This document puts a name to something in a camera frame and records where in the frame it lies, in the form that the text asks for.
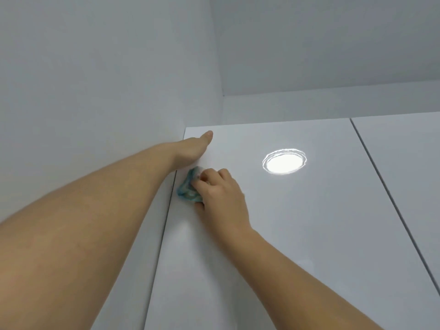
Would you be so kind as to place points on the person's left forearm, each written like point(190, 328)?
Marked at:
point(86, 237)

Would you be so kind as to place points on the beige cloth with teal edge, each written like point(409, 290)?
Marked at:
point(184, 190)

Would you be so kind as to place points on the person's right forearm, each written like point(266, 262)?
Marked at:
point(302, 288)

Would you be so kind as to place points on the person's left hand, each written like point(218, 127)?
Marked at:
point(190, 151)

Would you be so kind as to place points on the person's right hand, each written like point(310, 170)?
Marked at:
point(223, 202)

